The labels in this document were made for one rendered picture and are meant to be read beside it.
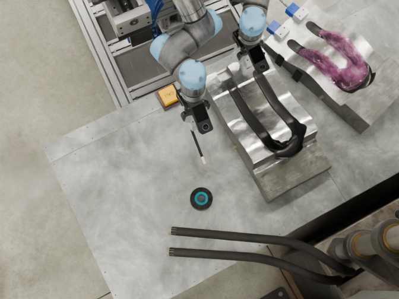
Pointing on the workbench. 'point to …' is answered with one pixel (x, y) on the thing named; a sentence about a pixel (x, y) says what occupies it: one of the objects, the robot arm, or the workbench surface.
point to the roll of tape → (202, 196)
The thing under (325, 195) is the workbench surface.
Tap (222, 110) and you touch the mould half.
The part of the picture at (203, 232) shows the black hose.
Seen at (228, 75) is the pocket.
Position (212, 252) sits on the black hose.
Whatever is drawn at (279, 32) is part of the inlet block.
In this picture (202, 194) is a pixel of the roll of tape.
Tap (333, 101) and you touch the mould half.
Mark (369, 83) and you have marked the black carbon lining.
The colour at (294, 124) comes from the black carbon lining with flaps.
